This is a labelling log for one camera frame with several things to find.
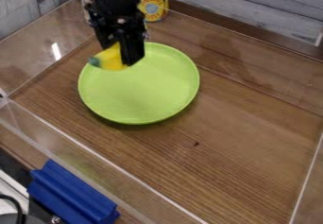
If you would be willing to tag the green round plate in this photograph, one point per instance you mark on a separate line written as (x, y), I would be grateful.
(146, 93)

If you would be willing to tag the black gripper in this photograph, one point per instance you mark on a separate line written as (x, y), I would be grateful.
(113, 16)

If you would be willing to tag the blue plastic clamp block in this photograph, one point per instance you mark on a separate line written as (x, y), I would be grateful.
(70, 196)

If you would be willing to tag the clear acrylic enclosure wall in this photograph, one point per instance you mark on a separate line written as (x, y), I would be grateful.
(37, 144)

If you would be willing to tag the yellow blue labelled can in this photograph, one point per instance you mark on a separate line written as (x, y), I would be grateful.
(154, 9)

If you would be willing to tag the yellow toy banana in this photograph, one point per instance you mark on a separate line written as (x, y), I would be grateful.
(109, 59)

